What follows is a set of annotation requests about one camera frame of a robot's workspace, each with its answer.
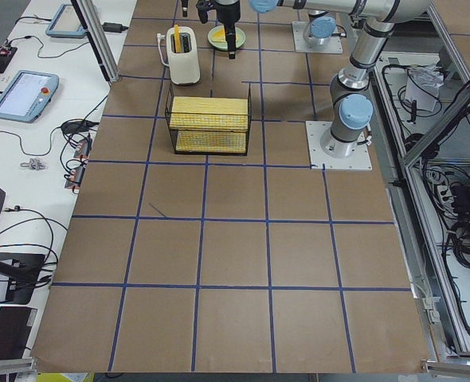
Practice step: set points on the far blue teach pendant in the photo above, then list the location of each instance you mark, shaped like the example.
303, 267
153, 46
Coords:
65, 24

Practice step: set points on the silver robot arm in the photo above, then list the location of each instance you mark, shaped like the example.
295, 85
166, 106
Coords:
321, 25
353, 111

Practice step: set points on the black power adapter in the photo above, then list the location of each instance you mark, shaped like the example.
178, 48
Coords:
111, 27

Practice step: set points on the near blue teach pendant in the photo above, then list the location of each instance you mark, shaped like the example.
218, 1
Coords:
27, 95

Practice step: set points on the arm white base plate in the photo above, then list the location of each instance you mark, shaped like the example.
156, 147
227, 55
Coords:
327, 153
306, 42

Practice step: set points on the yellow toast slice on plate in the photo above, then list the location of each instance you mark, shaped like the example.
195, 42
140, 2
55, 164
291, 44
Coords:
218, 35

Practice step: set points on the black monitor stand base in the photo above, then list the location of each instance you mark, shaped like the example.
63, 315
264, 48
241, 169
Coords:
18, 276

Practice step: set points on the yellow toast slice in toaster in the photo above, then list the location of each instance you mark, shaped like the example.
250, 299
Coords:
177, 40

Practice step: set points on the blue teach pendant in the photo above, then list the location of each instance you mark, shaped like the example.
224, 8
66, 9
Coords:
27, 95
65, 24

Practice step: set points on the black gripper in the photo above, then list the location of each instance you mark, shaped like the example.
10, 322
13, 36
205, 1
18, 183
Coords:
228, 16

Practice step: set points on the cream white toaster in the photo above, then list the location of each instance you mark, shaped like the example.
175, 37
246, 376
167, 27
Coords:
184, 67

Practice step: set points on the light green plate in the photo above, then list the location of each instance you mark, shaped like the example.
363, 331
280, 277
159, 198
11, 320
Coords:
240, 39

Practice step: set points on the small metal clamp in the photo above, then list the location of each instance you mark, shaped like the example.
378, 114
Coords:
34, 164

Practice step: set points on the black wire basket rack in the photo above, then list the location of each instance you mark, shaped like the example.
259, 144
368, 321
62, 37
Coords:
208, 125

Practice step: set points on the aluminium frame post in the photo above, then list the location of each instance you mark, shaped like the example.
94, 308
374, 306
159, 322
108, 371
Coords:
89, 20

